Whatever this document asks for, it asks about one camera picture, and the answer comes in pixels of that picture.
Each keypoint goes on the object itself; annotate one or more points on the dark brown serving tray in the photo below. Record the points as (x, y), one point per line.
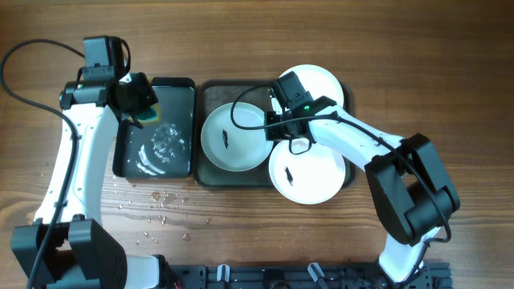
(217, 92)

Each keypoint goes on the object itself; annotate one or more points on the black rectangular sponge tray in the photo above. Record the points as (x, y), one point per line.
(162, 149)

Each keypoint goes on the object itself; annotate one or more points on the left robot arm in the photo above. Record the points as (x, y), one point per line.
(66, 246)

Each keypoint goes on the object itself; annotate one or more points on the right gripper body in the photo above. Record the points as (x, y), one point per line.
(277, 128)

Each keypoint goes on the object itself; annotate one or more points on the green yellow sponge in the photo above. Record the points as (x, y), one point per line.
(150, 115)

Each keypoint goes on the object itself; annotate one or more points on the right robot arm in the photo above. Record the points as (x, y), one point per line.
(412, 193)

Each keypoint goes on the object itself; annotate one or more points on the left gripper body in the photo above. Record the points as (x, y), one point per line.
(136, 100)

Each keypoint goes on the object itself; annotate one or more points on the light blue plate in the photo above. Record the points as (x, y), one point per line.
(229, 140)

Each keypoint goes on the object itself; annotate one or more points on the white plate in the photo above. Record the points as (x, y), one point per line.
(326, 90)
(306, 173)

